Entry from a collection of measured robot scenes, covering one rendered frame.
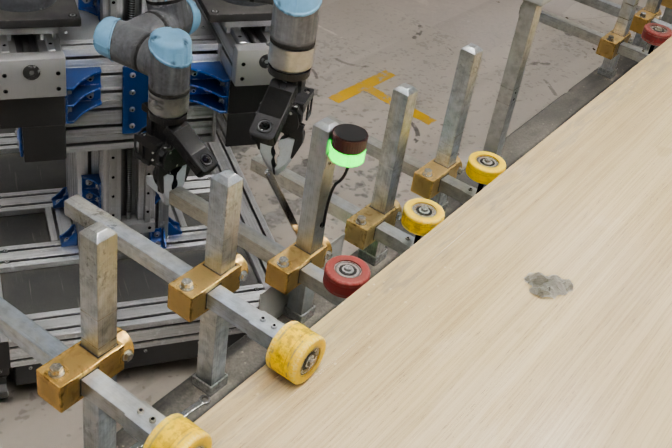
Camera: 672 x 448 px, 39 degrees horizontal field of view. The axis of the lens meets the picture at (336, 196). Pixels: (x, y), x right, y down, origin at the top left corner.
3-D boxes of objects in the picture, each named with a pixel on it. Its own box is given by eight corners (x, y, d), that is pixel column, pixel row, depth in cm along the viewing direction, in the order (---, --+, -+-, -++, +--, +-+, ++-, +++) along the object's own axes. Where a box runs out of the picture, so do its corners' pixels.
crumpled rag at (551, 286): (526, 296, 167) (529, 286, 166) (521, 271, 173) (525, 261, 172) (576, 303, 168) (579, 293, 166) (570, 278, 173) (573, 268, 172)
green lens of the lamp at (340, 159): (321, 156, 160) (323, 145, 159) (342, 143, 164) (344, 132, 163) (350, 171, 158) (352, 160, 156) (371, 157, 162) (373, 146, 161)
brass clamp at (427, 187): (407, 189, 211) (411, 171, 208) (439, 166, 220) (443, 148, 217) (431, 202, 208) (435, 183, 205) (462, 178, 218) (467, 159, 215)
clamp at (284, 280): (264, 282, 173) (266, 261, 170) (309, 249, 183) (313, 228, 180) (288, 297, 171) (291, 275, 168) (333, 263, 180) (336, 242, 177)
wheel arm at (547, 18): (517, 16, 294) (520, 3, 292) (522, 13, 297) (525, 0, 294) (649, 70, 276) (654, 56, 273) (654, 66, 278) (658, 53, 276)
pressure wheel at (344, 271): (308, 315, 171) (316, 266, 165) (334, 294, 177) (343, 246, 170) (344, 338, 168) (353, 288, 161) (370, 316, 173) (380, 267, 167)
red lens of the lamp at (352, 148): (323, 143, 159) (325, 132, 158) (344, 130, 163) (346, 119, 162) (352, 158, 156) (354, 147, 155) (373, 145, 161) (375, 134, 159)
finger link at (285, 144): (299, 165, 174) (305, 122, 168) (288, 182, 169) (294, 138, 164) (283, 160, 174) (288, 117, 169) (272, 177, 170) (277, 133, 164)
